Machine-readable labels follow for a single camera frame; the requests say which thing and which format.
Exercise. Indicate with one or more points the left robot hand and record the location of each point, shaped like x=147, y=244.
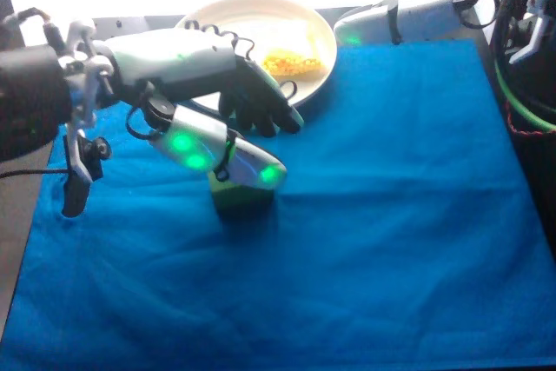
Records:
x=174, y=62

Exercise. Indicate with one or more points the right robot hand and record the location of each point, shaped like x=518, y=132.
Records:
x=391, y=19

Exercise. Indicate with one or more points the green block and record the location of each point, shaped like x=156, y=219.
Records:
x=243, y=205

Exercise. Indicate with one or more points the white round plate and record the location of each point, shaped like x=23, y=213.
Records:
x=260, y=10

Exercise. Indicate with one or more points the blue cloth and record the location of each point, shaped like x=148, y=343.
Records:
x=330, y=236

